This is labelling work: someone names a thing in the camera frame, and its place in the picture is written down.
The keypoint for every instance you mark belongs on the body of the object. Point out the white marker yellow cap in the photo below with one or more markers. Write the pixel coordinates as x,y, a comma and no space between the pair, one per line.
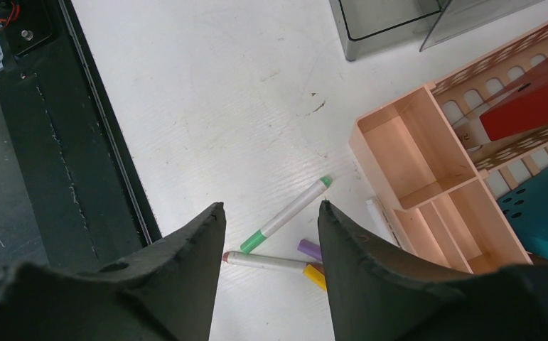
315,276

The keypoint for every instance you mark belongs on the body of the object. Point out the clear grey drawer organizer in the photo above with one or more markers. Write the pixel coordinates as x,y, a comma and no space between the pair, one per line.
367,27

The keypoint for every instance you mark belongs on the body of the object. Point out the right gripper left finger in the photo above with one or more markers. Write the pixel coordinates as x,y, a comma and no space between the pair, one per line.
165,291

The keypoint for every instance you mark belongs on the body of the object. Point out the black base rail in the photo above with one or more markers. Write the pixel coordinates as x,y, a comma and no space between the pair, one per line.
70,196

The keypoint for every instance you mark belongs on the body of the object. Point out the peach plastic file rack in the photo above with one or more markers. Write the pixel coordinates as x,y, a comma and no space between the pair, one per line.
434,190

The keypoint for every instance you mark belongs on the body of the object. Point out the thin white pen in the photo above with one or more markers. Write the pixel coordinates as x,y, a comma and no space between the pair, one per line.
383,228

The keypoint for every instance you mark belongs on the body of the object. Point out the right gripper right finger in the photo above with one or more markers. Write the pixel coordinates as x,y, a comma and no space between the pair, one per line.
377,291

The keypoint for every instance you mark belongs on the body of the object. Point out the white marker green tip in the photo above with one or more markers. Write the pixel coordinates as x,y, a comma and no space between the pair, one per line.
286,214

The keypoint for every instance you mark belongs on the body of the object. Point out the red folder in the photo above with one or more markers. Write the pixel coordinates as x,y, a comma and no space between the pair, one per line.
524,108

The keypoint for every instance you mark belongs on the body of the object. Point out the teal blue folder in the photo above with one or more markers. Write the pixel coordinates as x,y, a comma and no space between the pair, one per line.
526,209

